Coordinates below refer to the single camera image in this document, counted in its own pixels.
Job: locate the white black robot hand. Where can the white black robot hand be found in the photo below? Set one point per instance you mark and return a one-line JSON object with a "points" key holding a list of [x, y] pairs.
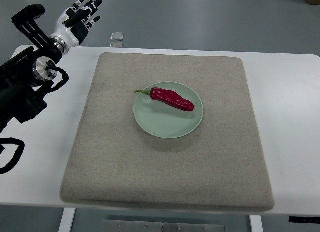
{"points": [[74, 24]]}

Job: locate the red pepper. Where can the red pepper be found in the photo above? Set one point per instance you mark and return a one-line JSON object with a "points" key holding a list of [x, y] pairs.
{"points": [[168, 97]]}

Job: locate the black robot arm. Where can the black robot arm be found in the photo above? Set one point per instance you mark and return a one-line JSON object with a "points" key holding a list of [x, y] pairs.
{"points": [[27, 77]]}

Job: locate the light green plate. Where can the light green plate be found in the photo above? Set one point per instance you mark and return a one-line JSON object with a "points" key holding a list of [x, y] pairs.
{"points": [[162, 120]]}

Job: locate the beige felt mat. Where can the beige felt mat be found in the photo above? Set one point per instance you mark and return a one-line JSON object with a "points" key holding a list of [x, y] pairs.
{"points": [[219, 166]]}

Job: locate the white table leg left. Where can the white table leg left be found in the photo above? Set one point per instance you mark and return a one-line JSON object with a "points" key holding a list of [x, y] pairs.
{"points": [[67, 220]]}

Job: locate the white table leg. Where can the white table leg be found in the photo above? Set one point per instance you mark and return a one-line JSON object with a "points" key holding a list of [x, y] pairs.
{"points": [[256, 223], [67, 220]]}

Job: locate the white table leg right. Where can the white table leg right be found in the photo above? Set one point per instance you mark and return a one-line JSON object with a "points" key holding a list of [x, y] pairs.
{"points": [[256, 223]]}

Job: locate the clear plastic bracket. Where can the clear plastic bracket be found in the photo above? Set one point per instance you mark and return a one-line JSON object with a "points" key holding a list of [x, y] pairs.
{"points": [[116, 39]]}

